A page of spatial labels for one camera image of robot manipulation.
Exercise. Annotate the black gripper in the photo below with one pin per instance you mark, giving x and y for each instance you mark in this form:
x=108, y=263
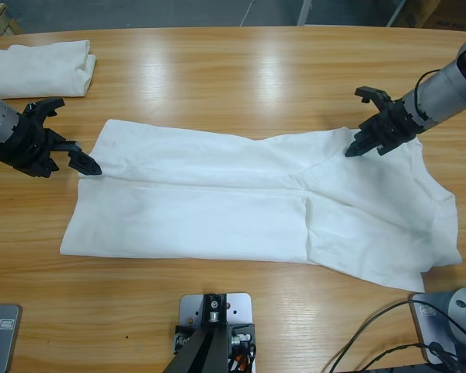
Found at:
x=396, y=124
x=27, y=147

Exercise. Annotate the white T-shirt with black print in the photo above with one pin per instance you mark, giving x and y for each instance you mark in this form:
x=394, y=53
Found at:
x=237, y=213

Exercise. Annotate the white metal leg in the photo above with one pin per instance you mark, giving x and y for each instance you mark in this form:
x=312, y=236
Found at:
x=305, y=11
x=396, y=11

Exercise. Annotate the cardboard box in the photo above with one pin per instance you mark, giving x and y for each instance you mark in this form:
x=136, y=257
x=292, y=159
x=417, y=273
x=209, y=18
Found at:
x=450, y=11

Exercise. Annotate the wooden pallet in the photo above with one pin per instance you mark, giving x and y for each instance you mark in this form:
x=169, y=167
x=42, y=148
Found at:
x=0, y=19

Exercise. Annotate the white mounting block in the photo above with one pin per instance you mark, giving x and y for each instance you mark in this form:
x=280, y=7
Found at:
x=241, y=307

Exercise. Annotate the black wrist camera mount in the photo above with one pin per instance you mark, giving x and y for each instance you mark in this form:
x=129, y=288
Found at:
x=50, y=104

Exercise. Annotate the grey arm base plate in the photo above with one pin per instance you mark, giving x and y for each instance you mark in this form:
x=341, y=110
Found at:
x=425, y=330
x=4, y=346

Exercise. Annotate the dark camera post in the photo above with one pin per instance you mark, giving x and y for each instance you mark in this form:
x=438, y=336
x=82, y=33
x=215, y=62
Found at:
x=206, y=349

